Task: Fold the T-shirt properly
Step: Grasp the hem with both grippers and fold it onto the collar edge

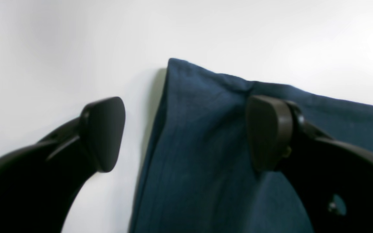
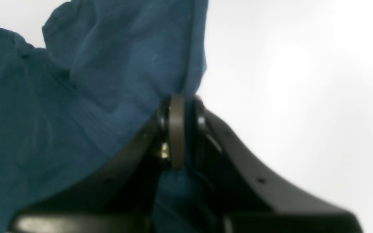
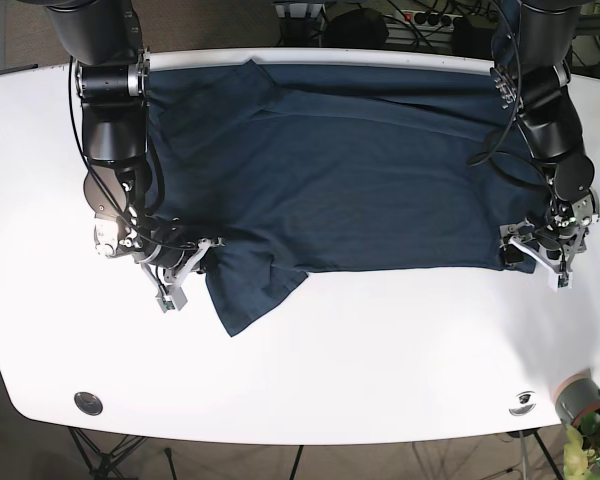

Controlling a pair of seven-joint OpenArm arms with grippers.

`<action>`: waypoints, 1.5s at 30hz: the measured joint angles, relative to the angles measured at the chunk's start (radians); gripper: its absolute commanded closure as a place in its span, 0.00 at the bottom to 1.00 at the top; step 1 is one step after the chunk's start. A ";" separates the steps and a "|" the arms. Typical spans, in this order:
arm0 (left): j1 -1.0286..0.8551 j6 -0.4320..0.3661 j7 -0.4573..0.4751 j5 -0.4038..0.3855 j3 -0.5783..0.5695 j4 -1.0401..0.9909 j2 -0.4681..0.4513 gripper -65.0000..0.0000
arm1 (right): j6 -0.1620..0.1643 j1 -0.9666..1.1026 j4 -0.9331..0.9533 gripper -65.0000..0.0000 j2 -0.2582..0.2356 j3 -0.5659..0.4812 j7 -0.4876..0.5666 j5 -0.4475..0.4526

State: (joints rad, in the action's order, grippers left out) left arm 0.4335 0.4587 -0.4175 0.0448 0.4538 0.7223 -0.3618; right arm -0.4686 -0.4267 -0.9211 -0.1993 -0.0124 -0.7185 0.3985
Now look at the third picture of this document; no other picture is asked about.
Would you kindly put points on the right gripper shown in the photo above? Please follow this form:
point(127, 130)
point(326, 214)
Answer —
point(167, 268)

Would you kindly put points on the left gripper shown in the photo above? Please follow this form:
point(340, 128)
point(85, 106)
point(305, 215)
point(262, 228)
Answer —
point(545, 245)

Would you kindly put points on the dark blue T-shirt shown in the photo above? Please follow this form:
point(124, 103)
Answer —
point(305, 169)

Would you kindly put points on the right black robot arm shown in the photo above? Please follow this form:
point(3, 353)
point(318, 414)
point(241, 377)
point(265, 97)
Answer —
point(124, 186)

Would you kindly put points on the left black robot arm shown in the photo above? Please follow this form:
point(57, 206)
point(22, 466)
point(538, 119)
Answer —
point(532, 74)

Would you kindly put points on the right silver table grommet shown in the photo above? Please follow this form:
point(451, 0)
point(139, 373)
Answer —
point(523, 403)

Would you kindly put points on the silver table grommet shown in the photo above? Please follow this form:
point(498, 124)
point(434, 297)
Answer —
point(523, 403)
point(88, 403)

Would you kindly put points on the grey plant pot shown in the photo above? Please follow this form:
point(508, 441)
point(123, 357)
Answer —
point(575, 397)

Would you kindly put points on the left silver table grommet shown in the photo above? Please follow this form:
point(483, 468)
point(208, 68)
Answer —
point(88, 403)

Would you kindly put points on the green potted plant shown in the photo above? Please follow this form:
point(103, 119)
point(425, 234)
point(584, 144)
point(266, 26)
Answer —
point(581, 453)

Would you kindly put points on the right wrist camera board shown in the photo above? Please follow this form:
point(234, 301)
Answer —
point(171, 299)

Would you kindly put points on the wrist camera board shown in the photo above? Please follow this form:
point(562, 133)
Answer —
point(171, 299)
point(560, 280)

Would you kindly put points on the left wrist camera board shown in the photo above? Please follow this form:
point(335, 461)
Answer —
point(560, 280)

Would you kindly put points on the black table leg frame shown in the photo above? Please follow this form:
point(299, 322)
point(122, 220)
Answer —
point(104, 465)

